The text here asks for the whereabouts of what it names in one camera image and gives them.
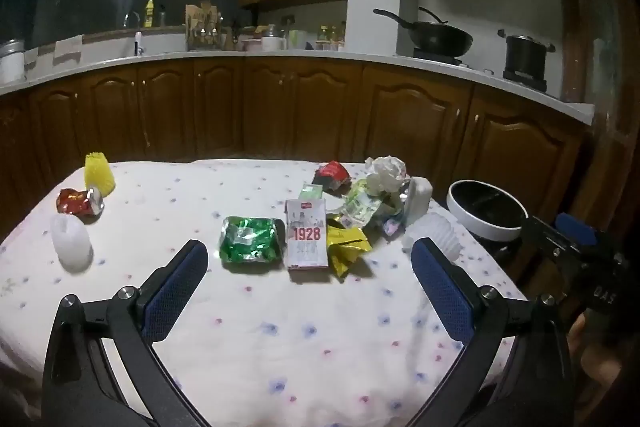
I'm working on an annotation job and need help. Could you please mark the white kitchen countertop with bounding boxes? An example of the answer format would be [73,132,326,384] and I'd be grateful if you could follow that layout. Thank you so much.
[0,48,597,126]

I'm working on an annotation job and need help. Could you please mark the wooden base cabinets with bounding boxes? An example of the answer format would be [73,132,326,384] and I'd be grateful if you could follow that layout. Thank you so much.
[0,57,587,230]

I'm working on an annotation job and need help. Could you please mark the small pale green box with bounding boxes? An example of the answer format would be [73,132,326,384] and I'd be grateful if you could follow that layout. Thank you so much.
[298,183,325,204]

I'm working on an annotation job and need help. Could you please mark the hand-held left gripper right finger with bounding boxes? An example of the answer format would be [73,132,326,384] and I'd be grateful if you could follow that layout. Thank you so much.
[404,237,576,427]

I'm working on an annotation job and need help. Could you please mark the black wok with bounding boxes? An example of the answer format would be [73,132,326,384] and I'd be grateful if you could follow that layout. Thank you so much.
[372,7,474,58]

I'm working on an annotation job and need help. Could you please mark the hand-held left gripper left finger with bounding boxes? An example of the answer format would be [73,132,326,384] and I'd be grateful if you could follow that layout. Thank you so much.
[42,239,211,427]

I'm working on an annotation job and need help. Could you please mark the crumpled red wrapper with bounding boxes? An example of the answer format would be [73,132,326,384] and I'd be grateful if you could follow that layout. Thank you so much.
[313,160,352,194]

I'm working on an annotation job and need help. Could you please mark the utensil rack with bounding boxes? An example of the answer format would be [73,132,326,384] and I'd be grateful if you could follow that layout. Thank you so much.
[184,1,224,52]

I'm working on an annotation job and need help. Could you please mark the cooking oil bottles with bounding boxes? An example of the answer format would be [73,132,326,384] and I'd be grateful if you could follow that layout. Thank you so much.
[317,22,347,50]

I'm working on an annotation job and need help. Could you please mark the white paper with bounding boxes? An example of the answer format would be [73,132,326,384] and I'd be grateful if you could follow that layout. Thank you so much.
[364,155,408,198]

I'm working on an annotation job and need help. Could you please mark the white lidded pot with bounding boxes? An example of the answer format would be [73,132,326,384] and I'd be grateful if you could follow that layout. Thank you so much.
[260,24,287,52]

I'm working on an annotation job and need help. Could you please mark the metal pot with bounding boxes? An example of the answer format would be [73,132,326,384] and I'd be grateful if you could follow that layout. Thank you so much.
[0,39,27,84]

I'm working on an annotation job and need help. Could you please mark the colourful snack wrapper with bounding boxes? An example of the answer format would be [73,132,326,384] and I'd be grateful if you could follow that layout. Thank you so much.
[381,211,407,239]

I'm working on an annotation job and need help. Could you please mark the white and red carton box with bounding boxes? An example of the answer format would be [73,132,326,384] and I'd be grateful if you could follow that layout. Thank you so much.
[284,199,330,270]

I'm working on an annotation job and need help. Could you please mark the black cooking pot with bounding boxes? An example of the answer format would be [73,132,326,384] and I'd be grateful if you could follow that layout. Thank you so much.
[497,29,557,82]

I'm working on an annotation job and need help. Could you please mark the person's right hand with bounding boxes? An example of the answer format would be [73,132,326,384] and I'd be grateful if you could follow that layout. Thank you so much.
[570,312,626,389]

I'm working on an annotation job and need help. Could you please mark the white plastic container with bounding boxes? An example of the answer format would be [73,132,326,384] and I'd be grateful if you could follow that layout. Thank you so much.
[402,176,434,229]

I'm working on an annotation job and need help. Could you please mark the gas stove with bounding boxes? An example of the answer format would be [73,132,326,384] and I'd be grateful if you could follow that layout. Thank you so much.
[411,47,550,94]

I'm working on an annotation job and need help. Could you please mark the yellow foam fruit net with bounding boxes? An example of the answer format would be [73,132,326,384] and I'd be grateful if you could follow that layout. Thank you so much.
[84,151,117,198]

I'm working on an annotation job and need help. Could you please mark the crushed red can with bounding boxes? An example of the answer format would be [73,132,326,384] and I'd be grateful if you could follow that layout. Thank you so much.
[56,187,105,219]

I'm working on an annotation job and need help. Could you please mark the white floral tablecloth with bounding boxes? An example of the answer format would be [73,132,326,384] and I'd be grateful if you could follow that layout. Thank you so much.
[0,158,528,427]

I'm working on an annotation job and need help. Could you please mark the yellow foil wrapper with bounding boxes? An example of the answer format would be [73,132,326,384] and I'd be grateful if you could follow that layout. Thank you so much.
[327,226,372,281]

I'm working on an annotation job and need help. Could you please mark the black bin with white rim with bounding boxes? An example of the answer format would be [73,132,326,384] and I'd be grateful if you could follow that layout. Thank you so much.
[446,180,529,244]

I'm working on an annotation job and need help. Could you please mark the green drink pouch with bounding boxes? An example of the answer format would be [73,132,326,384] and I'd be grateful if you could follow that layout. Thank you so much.
[341,181,397,229]

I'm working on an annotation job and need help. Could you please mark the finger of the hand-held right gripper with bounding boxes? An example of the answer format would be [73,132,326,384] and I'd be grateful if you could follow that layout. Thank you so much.
[521,216,581,269]
[554,212,608,253]

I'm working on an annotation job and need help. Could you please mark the crushed green can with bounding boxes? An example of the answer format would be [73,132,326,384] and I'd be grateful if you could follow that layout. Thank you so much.
[219,216,287,266]

